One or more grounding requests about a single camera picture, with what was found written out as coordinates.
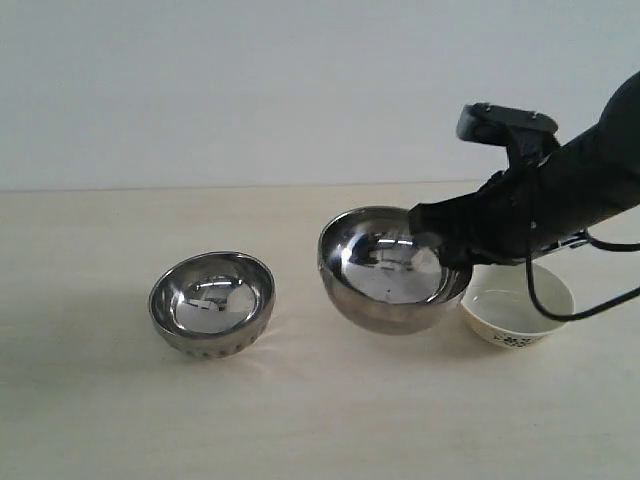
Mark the white ceramic patterned bowl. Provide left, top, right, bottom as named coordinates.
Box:
left=461, top=265, right=567, bottom=349

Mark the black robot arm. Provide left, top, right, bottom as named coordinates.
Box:
left=408, top=75, right=639, bottom=268

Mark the smooth stainless steel bowl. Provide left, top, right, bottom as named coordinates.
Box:
left=317, top=205, right=473, bottom=336

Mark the black cable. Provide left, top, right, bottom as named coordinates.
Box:
left=522, top=229, right=640, bottom=321

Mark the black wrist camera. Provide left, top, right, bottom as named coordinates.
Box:
left=455, top=102, right=558, bottom=147

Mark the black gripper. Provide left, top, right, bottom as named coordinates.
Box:
left=408, top=150, right=588, bottom=270

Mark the ribbed stainless steel bowl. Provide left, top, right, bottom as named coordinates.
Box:
left=147, top=251, right=276, bottom=359

